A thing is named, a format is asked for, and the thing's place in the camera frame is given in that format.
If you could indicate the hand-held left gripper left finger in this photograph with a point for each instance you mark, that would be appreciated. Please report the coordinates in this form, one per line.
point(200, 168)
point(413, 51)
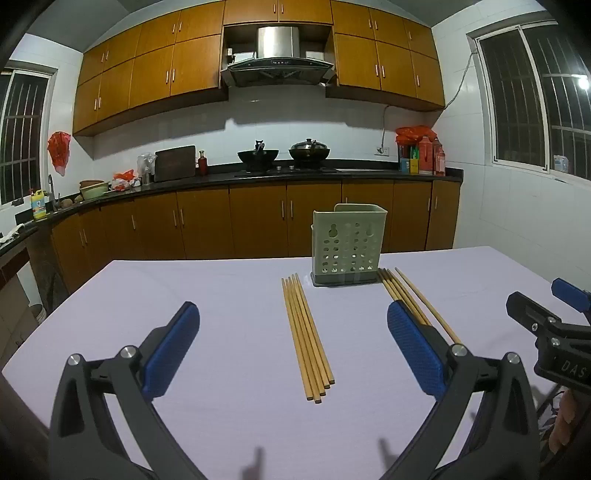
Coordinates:
point(173, 350)

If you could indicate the small red plastic bag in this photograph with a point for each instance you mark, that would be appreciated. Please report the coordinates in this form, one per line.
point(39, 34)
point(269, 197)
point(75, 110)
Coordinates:
point(124, 177)

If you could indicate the barred window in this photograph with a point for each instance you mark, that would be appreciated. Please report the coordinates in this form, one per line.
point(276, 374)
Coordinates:
point(531, 92)
point(23, 138)

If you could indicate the green basin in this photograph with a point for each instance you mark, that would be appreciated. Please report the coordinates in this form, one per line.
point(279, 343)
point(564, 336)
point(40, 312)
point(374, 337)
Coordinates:
point(96, 191)

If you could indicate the white bucket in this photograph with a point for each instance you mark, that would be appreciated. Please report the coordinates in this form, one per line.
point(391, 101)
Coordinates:
point(38, 314)

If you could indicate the green perforated chopstick holder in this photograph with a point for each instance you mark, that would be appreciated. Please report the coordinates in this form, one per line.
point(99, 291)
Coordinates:
point(346, 249)

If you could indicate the clear plastic bag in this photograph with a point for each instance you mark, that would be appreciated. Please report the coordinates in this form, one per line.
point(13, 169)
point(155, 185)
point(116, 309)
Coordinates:
point(147, 164)

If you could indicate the black kitchen countertop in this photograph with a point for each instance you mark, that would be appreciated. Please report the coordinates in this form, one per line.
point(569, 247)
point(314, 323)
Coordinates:
point(369, 174)

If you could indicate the brown cardboard box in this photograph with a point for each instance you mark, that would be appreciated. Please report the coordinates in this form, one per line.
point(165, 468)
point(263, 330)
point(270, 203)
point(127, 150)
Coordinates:
point(16, 314)

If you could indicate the white cloth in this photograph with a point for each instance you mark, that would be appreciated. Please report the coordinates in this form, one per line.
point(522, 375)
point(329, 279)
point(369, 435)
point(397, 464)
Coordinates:
point(11, 233)

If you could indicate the dark wooden cutting board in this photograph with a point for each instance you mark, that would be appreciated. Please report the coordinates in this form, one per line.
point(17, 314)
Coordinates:
point(175, 164)

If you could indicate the brown bowl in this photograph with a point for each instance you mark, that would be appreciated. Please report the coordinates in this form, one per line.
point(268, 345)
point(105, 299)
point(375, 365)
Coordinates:
point(90, 183)

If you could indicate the red bottle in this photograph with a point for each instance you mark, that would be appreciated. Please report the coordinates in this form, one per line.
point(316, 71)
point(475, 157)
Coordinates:
point(202, 164)

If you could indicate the yellow box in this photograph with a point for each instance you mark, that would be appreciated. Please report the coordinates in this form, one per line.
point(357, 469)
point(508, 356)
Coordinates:
point(414, 166)

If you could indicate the white wall socket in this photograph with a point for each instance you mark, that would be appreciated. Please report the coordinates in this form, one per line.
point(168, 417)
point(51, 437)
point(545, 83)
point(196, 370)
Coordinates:
point(383, 150)

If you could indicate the person's right hand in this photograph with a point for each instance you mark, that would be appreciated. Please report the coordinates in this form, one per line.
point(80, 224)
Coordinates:
point(562, 417)

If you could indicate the wooden base cabinets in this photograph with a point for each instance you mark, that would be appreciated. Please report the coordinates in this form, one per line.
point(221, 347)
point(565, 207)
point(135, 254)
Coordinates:
point(258, 221)

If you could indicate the metal faucet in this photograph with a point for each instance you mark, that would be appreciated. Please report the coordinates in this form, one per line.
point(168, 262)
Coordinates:
point(51, 189)

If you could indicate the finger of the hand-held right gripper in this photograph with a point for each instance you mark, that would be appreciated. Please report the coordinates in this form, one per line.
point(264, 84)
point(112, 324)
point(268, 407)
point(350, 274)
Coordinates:
point(570, 291)
point(526, 309)

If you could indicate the wooden wall cabinets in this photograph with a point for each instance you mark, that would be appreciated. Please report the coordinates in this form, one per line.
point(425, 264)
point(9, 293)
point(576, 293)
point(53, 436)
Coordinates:
point(152, 69)

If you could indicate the blue box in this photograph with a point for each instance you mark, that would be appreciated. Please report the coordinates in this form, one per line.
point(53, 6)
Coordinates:
point(404, 166)

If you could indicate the yellow detergent bottle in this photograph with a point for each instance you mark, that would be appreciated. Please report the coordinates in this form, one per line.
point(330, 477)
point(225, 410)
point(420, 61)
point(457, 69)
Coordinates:
point(39, 205)

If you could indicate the black gas stove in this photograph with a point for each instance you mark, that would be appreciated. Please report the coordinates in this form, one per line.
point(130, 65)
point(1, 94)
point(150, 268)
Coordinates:
point(286, 170)

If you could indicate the large red plastic bag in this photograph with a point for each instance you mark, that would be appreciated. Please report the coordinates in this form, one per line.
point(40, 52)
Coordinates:
point(415, 134)

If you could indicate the black pot with lid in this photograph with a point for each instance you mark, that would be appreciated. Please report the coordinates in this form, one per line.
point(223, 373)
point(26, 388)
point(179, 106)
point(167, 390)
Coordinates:
point(309, 152)

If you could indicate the steel range hood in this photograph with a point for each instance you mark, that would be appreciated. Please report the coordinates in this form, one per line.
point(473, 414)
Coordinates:
point(277, 46)

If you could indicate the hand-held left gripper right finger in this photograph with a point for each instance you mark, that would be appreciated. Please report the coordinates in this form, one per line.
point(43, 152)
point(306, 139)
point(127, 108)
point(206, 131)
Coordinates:
point(415, 350)

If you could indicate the hanging red plastic bag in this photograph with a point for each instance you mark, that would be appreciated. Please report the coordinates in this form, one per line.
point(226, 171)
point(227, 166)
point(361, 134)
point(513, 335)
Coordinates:
point(60, 150)

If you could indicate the clear plastic container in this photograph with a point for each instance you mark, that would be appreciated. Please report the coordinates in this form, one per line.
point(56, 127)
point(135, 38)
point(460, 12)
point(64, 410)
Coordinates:
point(561, 164)

